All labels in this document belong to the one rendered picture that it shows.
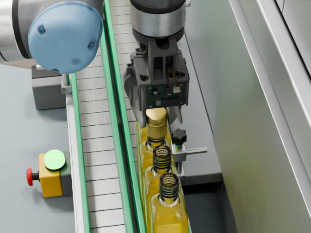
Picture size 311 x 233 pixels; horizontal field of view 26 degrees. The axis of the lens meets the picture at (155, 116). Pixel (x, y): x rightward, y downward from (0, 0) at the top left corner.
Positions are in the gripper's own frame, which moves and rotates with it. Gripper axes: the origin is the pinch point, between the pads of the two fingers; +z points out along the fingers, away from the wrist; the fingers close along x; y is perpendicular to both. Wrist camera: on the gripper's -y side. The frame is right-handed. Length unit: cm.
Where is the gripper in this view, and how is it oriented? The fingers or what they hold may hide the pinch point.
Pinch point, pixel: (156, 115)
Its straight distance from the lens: 107.2
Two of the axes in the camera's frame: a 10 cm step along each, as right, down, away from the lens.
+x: 9.9, -1.1, 1.1
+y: 1.5, 7.0, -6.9
